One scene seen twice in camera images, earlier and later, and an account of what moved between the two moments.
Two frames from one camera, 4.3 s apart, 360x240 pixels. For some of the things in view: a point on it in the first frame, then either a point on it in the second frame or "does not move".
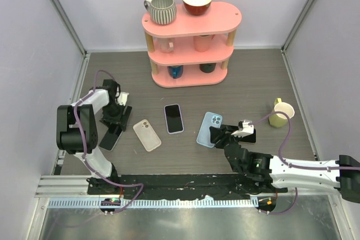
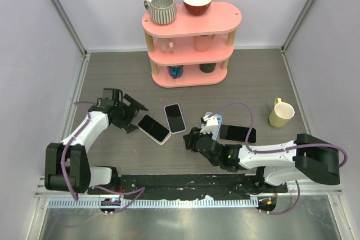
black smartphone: x=174 y=122 does not move
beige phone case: x=147 y=135 -> x=161 y=143
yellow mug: x=279 y=119 does not move
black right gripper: x=217 y=134 -> x=191 y=138
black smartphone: x=109 y=141 -> x=154 y=127
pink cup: x=202 y=42 does not move
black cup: x=207 y=68 does not move
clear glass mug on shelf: x=166 y=44 does not move
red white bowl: x=197 y=1 does not move
